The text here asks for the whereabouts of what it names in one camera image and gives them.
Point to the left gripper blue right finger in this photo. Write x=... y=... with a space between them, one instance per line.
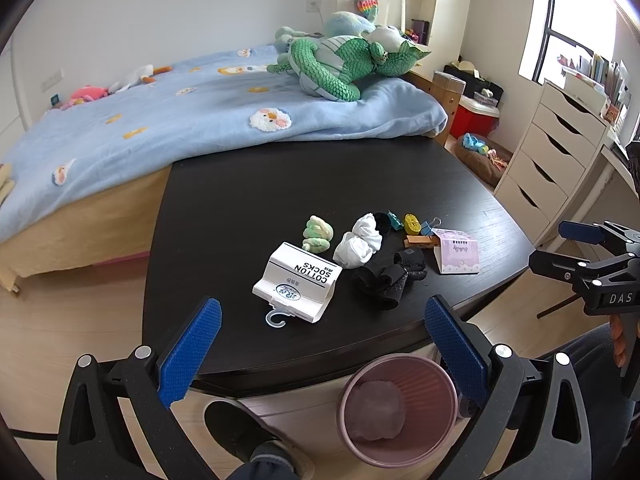
x=463 y=348

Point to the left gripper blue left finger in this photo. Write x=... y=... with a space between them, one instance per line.
x=179 y=363

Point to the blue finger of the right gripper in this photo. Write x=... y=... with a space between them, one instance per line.
x=591 y=234

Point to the pink white small box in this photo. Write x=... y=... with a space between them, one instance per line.
x=456 y=253

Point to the black socks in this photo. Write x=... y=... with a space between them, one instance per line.
x=379 y=287

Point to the wooden clothespin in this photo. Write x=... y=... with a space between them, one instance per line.
x=421 y=241

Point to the yellow tape roll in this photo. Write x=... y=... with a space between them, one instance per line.
x=412 y=225

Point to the white cotton socks box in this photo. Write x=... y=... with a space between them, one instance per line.
x=296 y=284

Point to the teal binder clip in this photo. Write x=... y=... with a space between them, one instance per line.
x=395 y=222

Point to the green white twisted sock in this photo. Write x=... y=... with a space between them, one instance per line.
x=317 y=235

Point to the black hair scrunchie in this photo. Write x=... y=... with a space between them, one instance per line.
x=382 y=223

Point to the pink trash bin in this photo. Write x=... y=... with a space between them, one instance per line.
x=397 y=411

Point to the white drawer cabinet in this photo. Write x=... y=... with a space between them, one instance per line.
x=551 y=163

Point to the brown pet bed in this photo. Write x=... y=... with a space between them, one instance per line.
x=484 y=157

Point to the black shoe left foot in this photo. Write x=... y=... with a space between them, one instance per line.
x=264 y=454

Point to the blue binder clip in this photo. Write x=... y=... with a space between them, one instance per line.
x=427 y=227

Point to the red storage box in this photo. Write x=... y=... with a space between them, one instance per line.
x=475 y=118

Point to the light blue blanket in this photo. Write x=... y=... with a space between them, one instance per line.
x=216 y=103

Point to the pink plush toy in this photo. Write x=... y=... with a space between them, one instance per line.
x=85 y=95

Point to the green dragon plush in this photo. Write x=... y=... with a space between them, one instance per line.
x=331 y=67

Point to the white goose plush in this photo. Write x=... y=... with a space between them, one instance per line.
x=142 y=75

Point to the rainbow knitted bag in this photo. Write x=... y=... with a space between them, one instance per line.
x=368 y=9

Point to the light blue plush pillow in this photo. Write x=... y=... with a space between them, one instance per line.
x=344 y=23

